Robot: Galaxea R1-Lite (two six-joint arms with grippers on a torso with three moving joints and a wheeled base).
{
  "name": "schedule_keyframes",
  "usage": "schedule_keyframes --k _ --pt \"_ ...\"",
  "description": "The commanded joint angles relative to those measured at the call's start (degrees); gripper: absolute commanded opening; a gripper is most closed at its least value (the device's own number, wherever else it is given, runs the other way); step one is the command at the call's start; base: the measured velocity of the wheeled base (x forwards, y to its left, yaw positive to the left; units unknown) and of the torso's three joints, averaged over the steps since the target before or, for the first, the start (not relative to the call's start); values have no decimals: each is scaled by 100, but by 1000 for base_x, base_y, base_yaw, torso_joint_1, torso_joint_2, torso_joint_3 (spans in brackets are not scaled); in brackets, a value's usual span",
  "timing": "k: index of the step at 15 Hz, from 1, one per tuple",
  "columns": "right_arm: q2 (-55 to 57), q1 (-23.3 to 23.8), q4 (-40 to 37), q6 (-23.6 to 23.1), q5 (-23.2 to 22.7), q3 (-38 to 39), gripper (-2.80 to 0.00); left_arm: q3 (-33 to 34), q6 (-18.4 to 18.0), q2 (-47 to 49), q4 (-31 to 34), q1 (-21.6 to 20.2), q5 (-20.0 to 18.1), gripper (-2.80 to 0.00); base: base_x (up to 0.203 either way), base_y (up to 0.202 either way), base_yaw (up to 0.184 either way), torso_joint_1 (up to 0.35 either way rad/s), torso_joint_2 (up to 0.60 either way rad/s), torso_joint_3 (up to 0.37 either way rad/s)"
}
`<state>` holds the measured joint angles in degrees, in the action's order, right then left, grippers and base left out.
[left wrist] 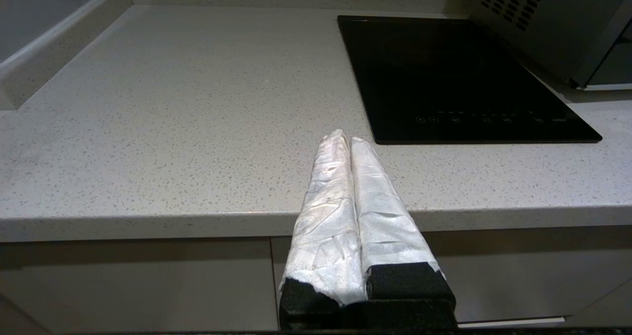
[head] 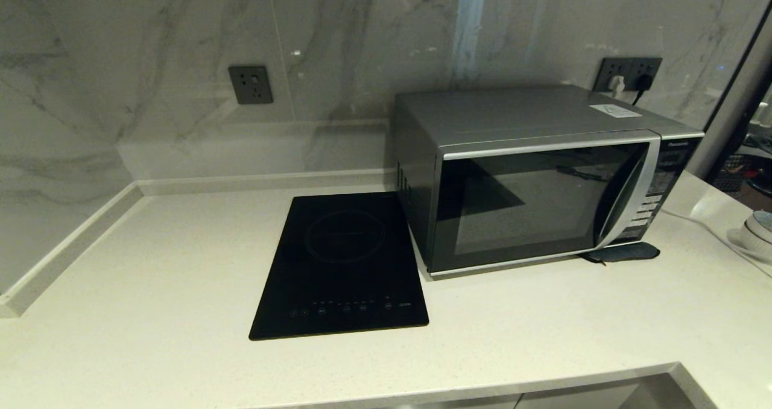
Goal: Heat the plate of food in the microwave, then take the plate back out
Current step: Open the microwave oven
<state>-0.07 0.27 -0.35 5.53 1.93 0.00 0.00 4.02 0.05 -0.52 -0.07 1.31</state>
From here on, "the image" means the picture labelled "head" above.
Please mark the silver microwave oven body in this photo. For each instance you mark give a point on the silver microwave oven body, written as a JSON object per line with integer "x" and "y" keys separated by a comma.
{"x": 512, "y": 112}

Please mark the white sheet of paper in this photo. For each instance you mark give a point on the white sheet of paper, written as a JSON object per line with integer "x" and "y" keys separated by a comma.
{"x": 615, "y": 111}

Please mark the black induction cooktop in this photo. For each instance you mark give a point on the black induction cooktop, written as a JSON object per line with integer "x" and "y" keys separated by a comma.
{"x": 344, "y": 264}

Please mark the black flat pad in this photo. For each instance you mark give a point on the black flat pad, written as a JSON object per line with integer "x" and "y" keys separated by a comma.
{"x": 624, "y": 252}

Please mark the white power plug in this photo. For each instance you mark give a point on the white power plug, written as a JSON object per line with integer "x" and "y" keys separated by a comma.
{"x": 616, "y": 85}

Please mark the black power plug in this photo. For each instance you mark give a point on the black power plug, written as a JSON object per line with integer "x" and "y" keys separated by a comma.
{"x": 643, "y": 84}

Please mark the white ceramic bowl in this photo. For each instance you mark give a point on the white ceramic bowl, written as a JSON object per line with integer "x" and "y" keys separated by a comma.
{"x": 760, "y": 225}

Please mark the single grey wall socket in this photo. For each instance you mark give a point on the single grey wall socket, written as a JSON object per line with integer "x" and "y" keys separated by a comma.
{"x": 250, "y": 85}

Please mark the double grey wall socket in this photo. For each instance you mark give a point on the double grey wall socket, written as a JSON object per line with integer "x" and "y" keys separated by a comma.
{"x": 627, "y": 67}

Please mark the dark metal door frame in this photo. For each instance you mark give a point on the dark metal door frame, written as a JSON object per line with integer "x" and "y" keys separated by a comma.
{"x": 733, "y": 104}

